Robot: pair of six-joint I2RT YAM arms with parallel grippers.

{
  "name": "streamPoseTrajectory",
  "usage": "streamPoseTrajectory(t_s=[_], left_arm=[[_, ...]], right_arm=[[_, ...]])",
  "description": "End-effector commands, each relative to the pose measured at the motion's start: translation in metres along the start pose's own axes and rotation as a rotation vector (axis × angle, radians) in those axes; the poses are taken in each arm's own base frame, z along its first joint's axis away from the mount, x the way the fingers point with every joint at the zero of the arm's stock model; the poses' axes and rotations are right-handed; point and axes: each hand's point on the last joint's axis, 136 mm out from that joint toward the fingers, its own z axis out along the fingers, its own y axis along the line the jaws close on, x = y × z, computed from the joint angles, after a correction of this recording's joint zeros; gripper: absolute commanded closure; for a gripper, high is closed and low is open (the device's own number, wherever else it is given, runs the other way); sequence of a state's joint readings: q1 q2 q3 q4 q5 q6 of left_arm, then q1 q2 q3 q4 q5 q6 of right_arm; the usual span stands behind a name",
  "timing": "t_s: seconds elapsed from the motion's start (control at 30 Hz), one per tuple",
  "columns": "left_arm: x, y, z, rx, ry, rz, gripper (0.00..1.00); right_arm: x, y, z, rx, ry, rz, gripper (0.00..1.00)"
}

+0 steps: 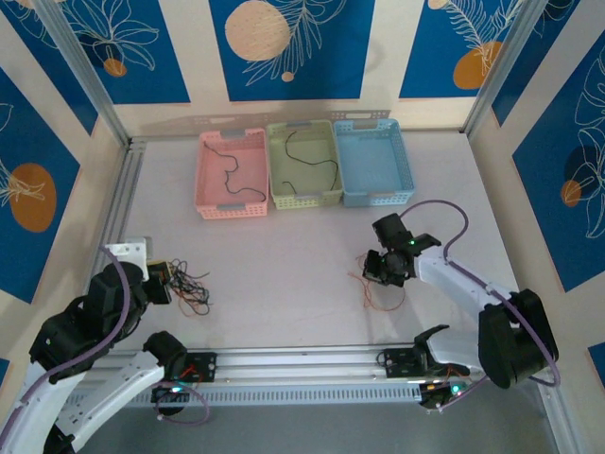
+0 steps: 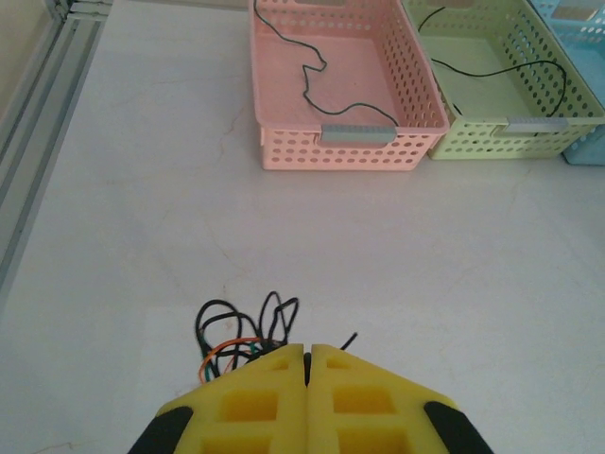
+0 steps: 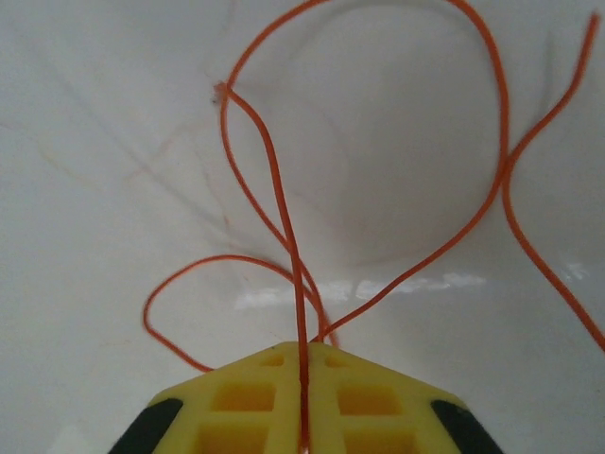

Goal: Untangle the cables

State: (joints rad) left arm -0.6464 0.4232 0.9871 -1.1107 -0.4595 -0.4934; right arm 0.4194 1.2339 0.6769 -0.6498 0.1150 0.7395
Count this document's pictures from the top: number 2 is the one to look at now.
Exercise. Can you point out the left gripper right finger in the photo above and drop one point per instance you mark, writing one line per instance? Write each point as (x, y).
(378, 416)

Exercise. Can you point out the blue perforated plastic basket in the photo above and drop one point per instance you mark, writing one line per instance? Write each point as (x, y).
(586, 146)

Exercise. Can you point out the green perforated plastic basket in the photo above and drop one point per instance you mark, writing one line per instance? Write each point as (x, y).
(477, 47)

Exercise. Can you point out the pink perforated plastic basket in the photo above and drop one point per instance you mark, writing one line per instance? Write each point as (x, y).
(359, 71)

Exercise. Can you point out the aluminium table side rail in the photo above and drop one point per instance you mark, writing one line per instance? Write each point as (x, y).
(28, 118)

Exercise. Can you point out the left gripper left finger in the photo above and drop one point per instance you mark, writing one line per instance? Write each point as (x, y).
(236, 416)

